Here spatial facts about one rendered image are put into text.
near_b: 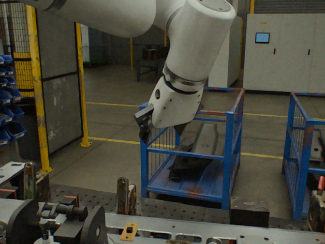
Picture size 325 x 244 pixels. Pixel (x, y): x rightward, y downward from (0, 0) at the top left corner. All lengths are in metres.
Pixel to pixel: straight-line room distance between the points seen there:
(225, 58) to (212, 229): 7.67
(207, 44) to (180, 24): 0.06
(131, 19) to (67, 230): 0.47
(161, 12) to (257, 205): 0.70
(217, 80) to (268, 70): 1.32
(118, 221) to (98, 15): 0.73
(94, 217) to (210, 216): 0.98
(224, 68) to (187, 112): 7.90
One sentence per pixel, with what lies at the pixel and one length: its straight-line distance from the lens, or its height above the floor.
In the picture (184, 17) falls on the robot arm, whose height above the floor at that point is 1.58.
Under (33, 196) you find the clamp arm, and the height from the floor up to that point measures 1.00.
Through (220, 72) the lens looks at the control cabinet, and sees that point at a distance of 8.58.
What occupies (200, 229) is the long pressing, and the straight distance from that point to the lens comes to 0.99.
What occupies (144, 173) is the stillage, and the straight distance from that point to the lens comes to 2.92.
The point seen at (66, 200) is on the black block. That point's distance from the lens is 1.20.
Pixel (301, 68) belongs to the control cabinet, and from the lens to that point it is 8.60.
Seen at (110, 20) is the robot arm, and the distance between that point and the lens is 0.43.
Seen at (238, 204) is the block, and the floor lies 1.03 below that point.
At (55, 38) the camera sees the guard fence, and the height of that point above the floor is 1.49.
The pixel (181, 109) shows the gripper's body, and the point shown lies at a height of 1.41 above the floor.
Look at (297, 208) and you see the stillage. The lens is 2.78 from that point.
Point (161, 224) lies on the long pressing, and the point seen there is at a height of 1.00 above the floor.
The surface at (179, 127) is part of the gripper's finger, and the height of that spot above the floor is 1.35.
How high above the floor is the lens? 1.56
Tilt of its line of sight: 16 degrees down
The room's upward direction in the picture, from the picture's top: straight up
